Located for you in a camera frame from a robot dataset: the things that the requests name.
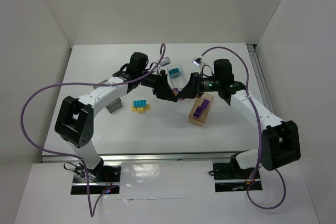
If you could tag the yellow lego pieces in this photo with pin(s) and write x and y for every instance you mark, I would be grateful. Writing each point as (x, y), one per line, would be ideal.
(141, 109)

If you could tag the clear plastic container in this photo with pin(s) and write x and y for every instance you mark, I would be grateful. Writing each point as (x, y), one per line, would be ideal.
(182, 80)

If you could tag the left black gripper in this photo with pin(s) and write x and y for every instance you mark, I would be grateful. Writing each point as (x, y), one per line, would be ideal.
(160, 85)

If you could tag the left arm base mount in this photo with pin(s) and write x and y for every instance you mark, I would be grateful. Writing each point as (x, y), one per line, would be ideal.
(108, 181)

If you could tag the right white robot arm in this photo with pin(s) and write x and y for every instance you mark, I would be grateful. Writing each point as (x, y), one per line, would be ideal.
(278, 143)

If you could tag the purple lego brick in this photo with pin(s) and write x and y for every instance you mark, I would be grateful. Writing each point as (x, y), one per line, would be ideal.
(204, 104)

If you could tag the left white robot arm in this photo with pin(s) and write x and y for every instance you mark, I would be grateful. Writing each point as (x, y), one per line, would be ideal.
(75, 121)

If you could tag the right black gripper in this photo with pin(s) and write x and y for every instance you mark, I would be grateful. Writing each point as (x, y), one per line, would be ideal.
(196, 85)

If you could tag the aluminium rail right side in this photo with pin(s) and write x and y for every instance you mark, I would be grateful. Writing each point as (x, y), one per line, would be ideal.
(260, 97)

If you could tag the aluminium rail front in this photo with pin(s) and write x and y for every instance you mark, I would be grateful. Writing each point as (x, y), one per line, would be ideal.
(167, 156)

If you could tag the teal lego brick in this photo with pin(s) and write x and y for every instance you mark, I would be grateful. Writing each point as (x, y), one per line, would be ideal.
(174, 73)
(139, 103)

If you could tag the amber translucent container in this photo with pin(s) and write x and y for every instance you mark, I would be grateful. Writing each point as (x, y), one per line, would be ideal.
(200, 121)

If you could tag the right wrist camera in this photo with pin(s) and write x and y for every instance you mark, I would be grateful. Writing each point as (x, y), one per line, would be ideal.
(199, 63)

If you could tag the purple rounded printed lego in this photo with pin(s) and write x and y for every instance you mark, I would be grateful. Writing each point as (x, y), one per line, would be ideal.
(176, 91)

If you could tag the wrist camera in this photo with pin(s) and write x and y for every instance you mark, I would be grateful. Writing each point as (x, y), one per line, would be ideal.
(199, 63)
(164, 62)

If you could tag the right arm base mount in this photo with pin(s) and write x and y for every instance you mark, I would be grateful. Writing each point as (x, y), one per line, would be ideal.
(230, 178)

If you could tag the purple curved lego piece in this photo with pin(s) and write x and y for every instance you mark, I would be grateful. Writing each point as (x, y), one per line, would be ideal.
(198, 112)

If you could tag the aluminium rail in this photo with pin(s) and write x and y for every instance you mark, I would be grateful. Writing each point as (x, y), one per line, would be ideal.
(260, 97)
(167, 156)

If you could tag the grey translucent container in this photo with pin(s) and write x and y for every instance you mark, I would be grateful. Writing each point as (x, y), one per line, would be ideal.
(114, 105)

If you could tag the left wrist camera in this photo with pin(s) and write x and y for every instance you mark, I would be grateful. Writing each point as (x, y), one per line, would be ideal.
(164, 62)

